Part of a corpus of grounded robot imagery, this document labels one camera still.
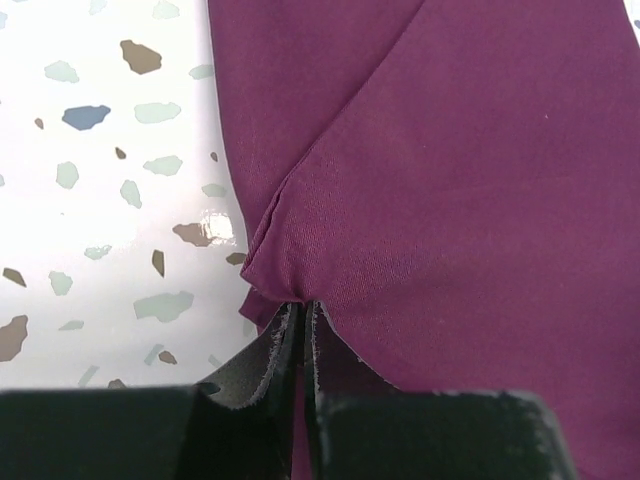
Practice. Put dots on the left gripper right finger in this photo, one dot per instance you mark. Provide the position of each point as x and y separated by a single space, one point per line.
362 427

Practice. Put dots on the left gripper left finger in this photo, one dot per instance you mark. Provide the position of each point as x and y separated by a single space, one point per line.
236 423

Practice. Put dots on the purple cloth mat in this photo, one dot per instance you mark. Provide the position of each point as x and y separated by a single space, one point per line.
458 183

